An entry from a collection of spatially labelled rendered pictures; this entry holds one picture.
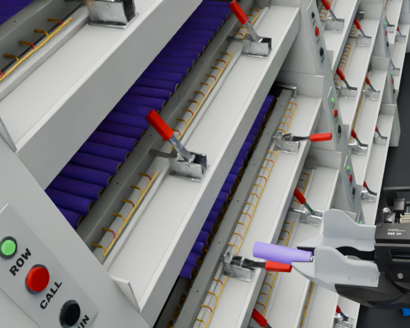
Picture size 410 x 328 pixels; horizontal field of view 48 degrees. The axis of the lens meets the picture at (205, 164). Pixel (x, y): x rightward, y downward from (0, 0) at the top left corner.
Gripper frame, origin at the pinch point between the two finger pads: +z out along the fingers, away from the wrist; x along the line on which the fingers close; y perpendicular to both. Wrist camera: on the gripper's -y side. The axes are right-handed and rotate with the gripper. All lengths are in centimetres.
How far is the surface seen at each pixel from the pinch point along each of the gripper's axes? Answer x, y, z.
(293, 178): -24.0, -10.0, 11.2
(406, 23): -187, -66, 16
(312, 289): -26, -46, 19
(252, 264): -4.3, -7.3, 11.2
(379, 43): -117, -37, 14
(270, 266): -4.1, -7.1, 8.3
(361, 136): -81, -47, 16
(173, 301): 2.9, -6.7, 20.4
